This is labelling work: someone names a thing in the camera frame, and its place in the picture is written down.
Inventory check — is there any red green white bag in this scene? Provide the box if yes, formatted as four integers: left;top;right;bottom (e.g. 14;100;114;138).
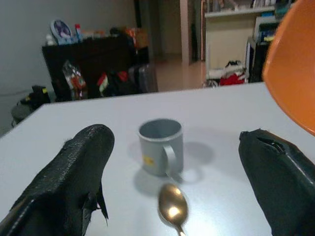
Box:
96;72;109;97

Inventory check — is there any orange plastic bowl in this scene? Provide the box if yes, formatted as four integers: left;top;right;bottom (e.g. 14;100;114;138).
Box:
262;0;315;136

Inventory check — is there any black bag with yellow tag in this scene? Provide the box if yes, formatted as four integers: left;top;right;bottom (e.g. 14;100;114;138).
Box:
20;85;51;104

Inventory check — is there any dark grey suitcase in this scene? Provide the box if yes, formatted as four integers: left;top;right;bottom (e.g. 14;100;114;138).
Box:
127;63;158;93

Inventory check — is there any blue bottle with red cap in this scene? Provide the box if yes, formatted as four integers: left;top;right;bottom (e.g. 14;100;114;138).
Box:
74;24;83;42

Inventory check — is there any grey mug with handle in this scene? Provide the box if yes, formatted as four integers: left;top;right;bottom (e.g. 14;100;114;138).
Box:
137;118;184;178

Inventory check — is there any clear plastic snack bag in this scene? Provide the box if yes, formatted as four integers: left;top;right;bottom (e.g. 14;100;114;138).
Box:
62;60;87;90

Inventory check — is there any dark wooden cabinet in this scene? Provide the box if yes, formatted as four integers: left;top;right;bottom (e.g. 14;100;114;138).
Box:
41;34;138;101

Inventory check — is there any cream bookshelf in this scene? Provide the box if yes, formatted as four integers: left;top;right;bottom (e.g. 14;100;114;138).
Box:
203;0;291;87

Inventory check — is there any red and white clothes pile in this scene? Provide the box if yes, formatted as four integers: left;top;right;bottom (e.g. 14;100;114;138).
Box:
206;60;249;87

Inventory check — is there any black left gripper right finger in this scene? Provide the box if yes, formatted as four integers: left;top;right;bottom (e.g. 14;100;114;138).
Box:
238;128;315;236

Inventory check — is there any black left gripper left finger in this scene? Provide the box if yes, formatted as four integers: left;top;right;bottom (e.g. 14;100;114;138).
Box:
0;124;116;236

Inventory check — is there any gold metal spoon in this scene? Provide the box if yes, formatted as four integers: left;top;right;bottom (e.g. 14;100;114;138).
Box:
157;183;189;236

